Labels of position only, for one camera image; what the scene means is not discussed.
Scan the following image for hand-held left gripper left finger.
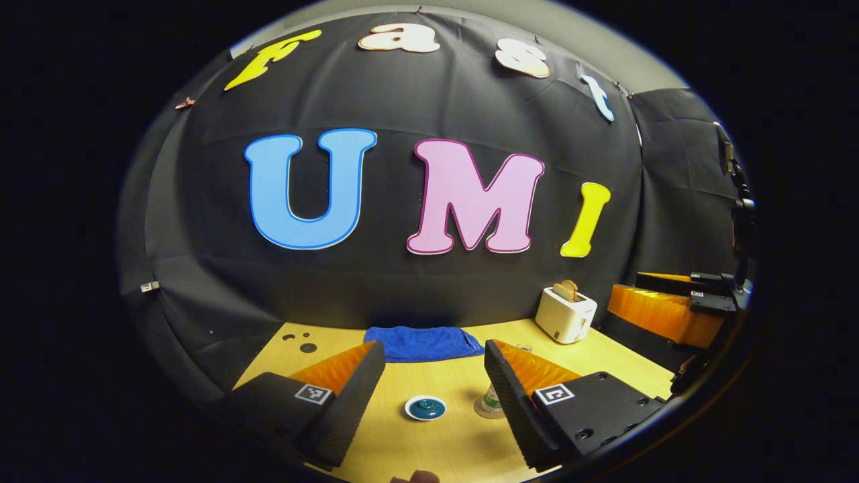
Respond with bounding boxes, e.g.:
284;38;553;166
223;340;387;470

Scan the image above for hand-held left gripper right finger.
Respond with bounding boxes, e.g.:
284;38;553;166
483;338;666;472

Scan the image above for clear plastic water bottle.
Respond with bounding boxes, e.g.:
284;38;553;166
481;343;533;417

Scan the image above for white teacup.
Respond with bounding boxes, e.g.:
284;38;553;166
403;394;448;423

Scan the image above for black tripod stand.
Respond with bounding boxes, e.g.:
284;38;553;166
713;121;759;282

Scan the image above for blue towel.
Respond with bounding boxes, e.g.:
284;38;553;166
364;325;486;364

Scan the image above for white toaster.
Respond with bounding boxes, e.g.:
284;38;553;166
534;285;599;345

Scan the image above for black backdrop cloth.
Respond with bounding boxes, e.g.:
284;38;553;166
121;10;746;403

